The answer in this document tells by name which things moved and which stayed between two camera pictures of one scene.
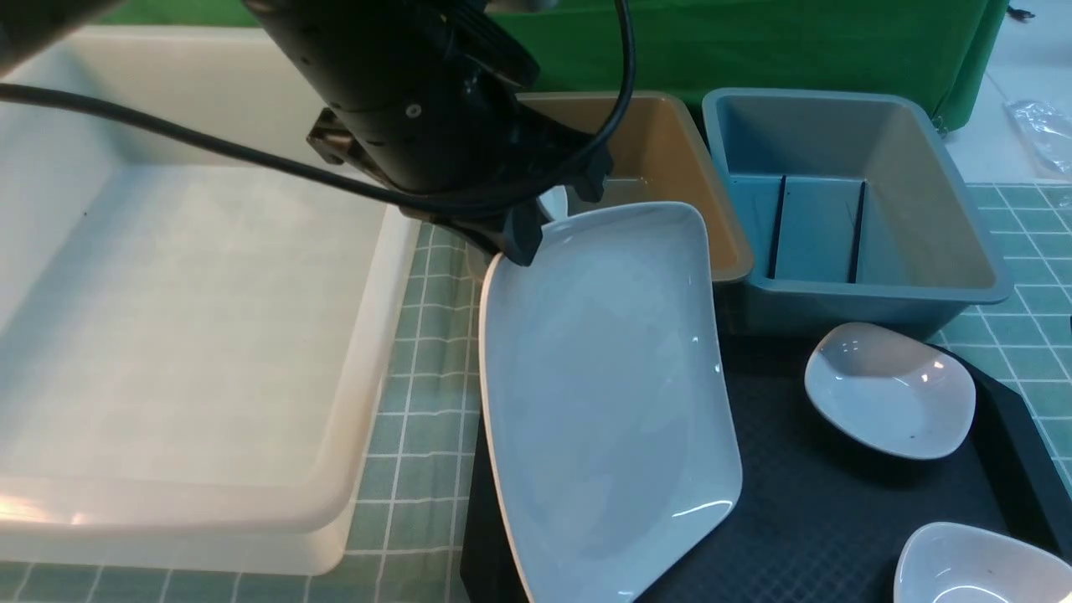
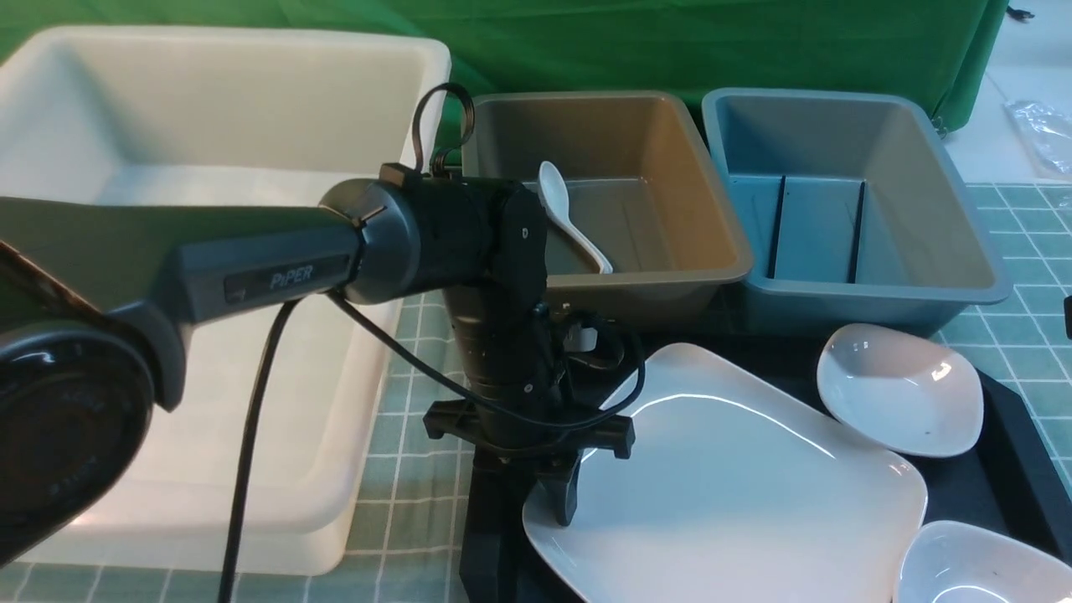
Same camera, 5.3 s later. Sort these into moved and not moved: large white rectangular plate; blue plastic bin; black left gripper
Moved: large white rectangular plate; black left gripper
Not moved: blue plastic bin
